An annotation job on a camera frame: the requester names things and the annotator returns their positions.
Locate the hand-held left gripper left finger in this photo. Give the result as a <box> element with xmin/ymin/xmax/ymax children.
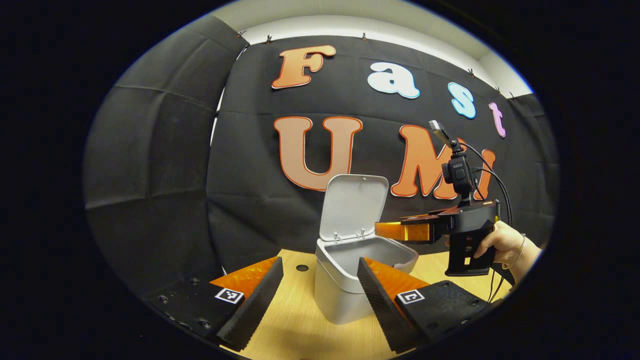
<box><xmin>145</xmin><ymin>256</ymin><xmax>285</xmax><ymax>352</ymax></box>

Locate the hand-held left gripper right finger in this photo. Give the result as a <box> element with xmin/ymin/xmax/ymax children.
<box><xmin>356</xmin><ymin>256</ymin><xmax>493</xmax><ymax>355</ymax></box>

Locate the white desktop garbage bin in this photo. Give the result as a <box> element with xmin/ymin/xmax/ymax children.
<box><xmin>314</xmin><ymin>174</ymin><xmax>419</xmax><ymax>326</ymax></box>

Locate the wooden desktop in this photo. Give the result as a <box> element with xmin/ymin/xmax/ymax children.
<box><xmin>210</xmin><ymin>249</ymin><xmax>513</xmax><ymax>360</ymax></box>

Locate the black backdrop cloth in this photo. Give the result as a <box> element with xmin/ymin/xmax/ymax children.
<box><xmin>82</xmin><ymin>14</ymin><xmax>560</xmax><ymax>301</ymax></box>

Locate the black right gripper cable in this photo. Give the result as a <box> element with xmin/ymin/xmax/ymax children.
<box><xmin>459</xmin><ymin>142</ymin><xmax>514</xmax><ymax>304</ymax></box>

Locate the thin wrist bracelet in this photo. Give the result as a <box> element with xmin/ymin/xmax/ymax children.
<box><xmin>502</xmin><ymin>232</ymin><xmax>527</xmax><ymax>271</ymax></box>

